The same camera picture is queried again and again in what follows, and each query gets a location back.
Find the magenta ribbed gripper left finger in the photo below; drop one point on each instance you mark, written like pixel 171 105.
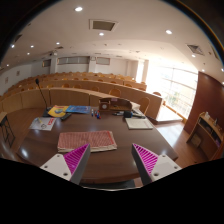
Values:
pixel 70 166

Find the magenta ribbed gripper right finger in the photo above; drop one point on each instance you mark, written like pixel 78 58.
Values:
pixel 151 166

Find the folded red checkered towel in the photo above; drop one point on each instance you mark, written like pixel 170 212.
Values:
pixel 98 141

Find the white open notebook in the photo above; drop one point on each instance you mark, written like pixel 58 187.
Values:
pixel 138 123

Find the black remote control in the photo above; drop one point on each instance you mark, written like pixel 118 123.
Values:
pixel 65 116

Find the white and red paper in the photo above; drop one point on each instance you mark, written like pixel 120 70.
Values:
pixel 42 123

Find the yellow bag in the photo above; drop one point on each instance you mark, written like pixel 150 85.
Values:
pixel 57 111

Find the blue booklet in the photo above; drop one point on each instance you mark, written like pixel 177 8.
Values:
pixel 78 109

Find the blue and red markers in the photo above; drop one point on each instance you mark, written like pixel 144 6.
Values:
pixel 95 113

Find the black small device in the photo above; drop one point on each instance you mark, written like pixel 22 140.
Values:
pixel 127 114

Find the black gooseneck microphone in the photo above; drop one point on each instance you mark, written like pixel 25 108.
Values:
pixel 46 110

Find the wooden shelf cabinet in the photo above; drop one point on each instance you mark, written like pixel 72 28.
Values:
pixel 208 136

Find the wooden chair behind table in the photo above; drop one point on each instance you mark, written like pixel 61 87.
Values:
pixel 144 104

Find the black metal stool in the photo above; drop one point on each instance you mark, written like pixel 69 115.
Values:
pixel 7 132

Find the wooden desk organizer box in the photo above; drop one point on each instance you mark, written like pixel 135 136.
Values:
pixel 114 104

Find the long curved wooden desk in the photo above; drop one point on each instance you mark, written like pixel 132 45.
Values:
pixel 32 99

